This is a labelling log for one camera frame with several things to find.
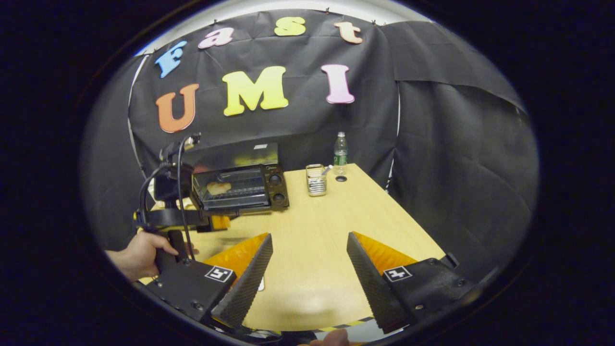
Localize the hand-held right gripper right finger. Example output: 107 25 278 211
346 232 476 334

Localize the yellow black floor tape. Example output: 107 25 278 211
315 316 375 333

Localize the black electric oven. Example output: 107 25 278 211
191 143 290 214

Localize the metal mesh utensil holder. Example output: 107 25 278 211
306 164 328 197

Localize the clear plastic water bottle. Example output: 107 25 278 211
333 132 348 176

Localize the black backdrop cloth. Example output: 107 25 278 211
79 9 540 284

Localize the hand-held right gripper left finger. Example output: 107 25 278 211
144 233 274 330

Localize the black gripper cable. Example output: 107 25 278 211
176 136 196 262
137 166 170 227

